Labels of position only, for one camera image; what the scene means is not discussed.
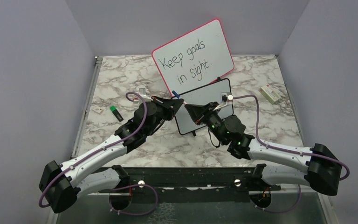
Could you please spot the aluminium rail table edge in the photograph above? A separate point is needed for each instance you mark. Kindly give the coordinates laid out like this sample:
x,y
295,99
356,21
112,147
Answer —
x,y
86,108

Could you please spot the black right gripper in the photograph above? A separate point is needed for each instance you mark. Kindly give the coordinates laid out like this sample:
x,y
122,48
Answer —
x,y
196,111

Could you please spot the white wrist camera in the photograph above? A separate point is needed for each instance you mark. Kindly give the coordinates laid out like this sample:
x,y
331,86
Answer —
x,y
142,92
227,100

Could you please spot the green capped black highlighter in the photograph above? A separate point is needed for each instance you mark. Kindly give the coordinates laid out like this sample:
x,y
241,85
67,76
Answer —
x,y
116,113

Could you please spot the pink framed whiteboard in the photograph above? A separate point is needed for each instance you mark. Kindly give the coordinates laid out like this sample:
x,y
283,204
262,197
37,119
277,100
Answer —
x,y
195,58

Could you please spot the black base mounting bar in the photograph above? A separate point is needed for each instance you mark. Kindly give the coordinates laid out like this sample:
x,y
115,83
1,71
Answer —
x,y
191,185

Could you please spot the black framed whiteboard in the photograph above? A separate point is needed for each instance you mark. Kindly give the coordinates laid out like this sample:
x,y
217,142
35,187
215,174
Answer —
x,y
182,118

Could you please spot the white green box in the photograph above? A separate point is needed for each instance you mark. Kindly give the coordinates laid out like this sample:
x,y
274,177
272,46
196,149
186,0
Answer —
x,y
270,94

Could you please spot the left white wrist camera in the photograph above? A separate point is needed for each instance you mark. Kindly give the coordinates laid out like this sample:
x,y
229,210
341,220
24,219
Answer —
x,y
142,92

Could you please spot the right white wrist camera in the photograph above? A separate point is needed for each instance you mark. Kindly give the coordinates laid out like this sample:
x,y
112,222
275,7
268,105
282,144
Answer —
x,y
227,100

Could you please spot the blue whiteboard marker pen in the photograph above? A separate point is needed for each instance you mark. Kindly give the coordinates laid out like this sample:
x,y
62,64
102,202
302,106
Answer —
x,y
177,98

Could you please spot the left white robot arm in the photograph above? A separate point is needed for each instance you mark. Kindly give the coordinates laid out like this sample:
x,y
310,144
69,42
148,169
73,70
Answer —
x,y
62,184

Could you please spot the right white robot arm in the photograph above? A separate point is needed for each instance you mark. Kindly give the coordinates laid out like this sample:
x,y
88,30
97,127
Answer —
x,y
316,167

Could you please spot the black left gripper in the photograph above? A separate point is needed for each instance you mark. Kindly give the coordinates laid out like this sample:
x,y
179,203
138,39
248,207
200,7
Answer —
x,y
169,106

